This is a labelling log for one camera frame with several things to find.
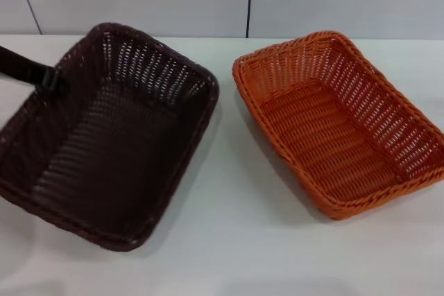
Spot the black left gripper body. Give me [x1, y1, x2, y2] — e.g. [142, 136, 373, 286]
[0, 45, 48, 86]

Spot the dark brown woven basket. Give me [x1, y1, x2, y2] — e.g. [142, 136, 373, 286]
[0, 21, 221, 252]

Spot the orange woven basket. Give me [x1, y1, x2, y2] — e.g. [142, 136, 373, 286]
[231, 29, 444, 223]

